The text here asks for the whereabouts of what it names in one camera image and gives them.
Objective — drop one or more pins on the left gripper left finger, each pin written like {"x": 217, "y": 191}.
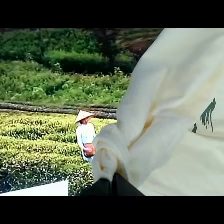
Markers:
{"x": 100, "y": 188}

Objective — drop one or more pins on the cream T-shirt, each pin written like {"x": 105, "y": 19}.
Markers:
{"x": 173, "y": 100}

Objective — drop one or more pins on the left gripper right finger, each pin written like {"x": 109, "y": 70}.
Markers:
{"x": 125, "y": 188}

